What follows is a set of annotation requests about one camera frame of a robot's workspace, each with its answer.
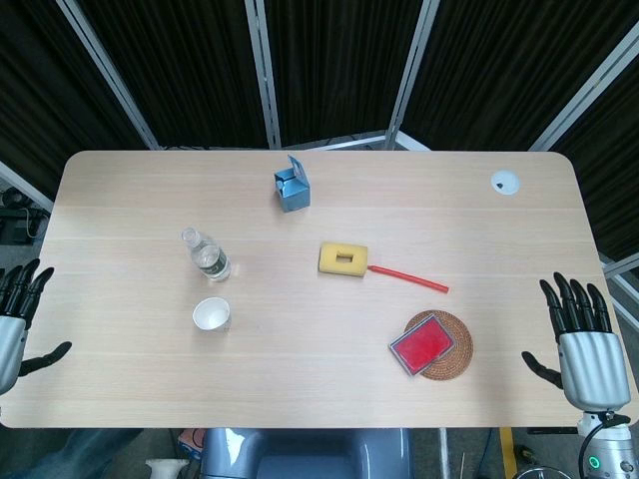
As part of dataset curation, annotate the orange printed package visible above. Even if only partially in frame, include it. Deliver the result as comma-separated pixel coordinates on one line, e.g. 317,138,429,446
177,428,209,461

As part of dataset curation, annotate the transparent plastic water bottle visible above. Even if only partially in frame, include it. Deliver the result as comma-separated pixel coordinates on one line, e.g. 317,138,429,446
180,227,233,282

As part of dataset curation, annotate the white cable grommet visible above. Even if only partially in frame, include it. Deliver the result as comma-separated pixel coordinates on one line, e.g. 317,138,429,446
489,170,520,197

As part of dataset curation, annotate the grey robot torso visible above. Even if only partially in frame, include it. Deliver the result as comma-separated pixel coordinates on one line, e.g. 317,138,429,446
199,427,413,479

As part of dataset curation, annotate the yellow sponge with hole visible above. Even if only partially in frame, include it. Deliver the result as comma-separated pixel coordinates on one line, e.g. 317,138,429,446
318,241,370,278

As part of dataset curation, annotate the white plastic object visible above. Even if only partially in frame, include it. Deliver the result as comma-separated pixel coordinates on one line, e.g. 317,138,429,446
145,458,192,479

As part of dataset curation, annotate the dark pleated partition panel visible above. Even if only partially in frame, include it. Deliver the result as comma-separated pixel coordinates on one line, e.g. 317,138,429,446
548,102,639,263
401,0,639,151
74,0,274,150
0,0,151,201
264,0,425,147

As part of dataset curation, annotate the white paper cup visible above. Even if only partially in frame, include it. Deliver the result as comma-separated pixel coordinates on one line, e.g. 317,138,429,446
192,296,232,334

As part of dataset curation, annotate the round woven rattan coaster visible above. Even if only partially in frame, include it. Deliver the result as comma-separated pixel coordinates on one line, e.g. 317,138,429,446
402,309,474,383

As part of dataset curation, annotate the blue denim cloth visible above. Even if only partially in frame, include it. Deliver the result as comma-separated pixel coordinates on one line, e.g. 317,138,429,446
24,428,144,479

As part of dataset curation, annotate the silver partition base rail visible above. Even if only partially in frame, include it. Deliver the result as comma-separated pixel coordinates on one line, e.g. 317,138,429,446
283,130,431,151

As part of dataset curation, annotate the red plastic stick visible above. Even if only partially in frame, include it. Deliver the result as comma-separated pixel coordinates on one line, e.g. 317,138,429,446
367,264,450,294

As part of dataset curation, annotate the silver partition post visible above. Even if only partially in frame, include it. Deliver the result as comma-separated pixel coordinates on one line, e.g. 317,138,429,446
54,0,162,151
244,0,284,150
386,0,441,150
0,162,54,212
601,254,639,313
527,35,639,152

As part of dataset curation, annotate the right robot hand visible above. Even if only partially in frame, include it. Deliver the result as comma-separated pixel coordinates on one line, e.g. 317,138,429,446
521,271,631,411

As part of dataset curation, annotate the red card in clear case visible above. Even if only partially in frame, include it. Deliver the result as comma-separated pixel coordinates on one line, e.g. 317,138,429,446
388,315,456,376

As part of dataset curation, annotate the blue open cardboard box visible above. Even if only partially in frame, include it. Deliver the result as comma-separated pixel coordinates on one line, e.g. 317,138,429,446
273,154,312,214

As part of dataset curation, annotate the black electronic equipment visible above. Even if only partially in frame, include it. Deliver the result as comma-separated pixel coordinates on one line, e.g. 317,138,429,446
0,188,50,246

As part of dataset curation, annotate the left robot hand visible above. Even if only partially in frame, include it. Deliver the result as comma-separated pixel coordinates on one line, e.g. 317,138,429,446
0,257,73,396

